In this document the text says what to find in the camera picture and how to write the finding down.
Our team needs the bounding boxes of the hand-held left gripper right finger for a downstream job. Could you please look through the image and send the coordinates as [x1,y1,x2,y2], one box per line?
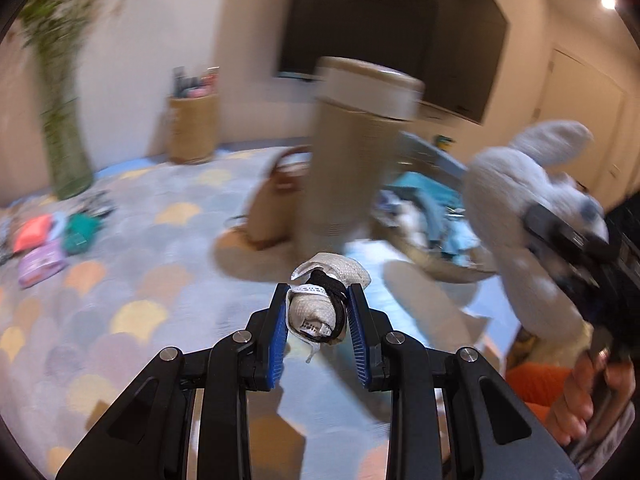
[347,282,583,480]

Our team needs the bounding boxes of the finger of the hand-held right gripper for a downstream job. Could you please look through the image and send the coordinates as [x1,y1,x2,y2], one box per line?
[522,204,613,263]

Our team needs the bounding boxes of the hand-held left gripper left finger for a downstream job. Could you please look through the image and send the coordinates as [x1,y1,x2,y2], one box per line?
[55,282,291,480]

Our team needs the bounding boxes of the black hair tie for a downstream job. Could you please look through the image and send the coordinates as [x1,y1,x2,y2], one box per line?
[300,270,348,346]

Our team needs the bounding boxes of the white cloth bundle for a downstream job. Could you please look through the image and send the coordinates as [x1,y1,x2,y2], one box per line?
[286,252,372,363]

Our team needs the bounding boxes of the white plush toy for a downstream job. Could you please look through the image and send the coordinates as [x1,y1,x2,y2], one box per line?
[462,120,613,361]

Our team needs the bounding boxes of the wicker basket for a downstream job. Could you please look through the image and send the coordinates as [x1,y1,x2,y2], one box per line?
[377,170,506,286]

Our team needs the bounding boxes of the person's right hand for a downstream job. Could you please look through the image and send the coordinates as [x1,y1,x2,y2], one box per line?
[550,347,638,448]

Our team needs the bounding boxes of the blue face mask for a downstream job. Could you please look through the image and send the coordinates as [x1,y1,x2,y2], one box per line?
[440,220,481,263]

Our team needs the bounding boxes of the white door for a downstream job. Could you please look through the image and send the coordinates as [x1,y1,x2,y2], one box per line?
[537,47,628,196]

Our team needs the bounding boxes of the tan woven handbag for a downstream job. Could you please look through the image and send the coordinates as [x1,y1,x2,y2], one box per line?
[247,145,316,251]

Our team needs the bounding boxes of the orange cloth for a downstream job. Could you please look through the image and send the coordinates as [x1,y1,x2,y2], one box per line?
[505,365,576,413]

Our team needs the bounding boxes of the teal garment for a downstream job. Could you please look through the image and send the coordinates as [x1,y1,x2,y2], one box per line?
[395,172,451,211]

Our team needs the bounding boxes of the patterned tablecloth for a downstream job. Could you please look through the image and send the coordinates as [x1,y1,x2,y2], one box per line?
[0,145,526,480]

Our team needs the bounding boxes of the tall beige cylinder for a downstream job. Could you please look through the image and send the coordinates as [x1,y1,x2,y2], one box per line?
[295,56,426,256]

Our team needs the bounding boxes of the green teal cloth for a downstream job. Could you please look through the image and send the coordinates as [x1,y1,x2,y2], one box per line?
[65,212,101,256]

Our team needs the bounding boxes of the wooden pen holder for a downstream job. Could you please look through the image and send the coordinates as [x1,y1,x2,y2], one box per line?
[167,92,221,163]

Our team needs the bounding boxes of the pink purple packet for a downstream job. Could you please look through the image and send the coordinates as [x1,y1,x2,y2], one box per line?
[19,240,68,288]

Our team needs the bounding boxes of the coral pink packet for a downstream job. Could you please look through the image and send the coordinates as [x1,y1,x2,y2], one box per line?
[12,214,53,253]

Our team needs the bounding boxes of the bunch of pens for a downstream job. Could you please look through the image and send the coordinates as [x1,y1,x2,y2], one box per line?
[171,66,221,98]

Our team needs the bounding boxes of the green plant stems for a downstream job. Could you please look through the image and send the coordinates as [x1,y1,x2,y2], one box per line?
[20,0,151,111]

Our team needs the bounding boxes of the black wall television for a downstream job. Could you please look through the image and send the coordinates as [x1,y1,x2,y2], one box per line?
[277,0,511,126]

